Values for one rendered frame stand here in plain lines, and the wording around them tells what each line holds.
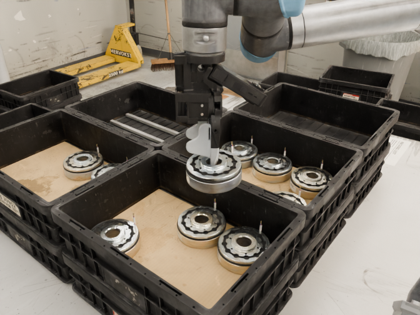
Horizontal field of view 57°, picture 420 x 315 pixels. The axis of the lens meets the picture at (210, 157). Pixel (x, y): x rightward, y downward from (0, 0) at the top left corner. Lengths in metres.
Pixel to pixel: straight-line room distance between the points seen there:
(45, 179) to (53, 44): 3.50
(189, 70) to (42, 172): 0.59
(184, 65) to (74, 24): 4.02
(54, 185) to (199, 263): 0.45
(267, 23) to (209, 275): 0.46
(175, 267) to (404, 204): 0.74
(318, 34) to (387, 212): 0.62
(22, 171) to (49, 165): 0.07
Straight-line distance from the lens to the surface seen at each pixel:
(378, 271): 1.03
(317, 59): 3.90
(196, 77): 0.68
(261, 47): 0.75
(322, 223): 0.91
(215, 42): 0.65
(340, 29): 0.79
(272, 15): 0.66
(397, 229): 1.17
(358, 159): 0.97
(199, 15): 0.64
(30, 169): 1.15
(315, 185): 0.97
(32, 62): 4.41
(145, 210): 0.92
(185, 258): 0.80
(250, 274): 0.63
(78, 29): 4.71
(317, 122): 1.36
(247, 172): 1.04
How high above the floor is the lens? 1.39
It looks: 31 degrees down
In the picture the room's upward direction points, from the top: straight up
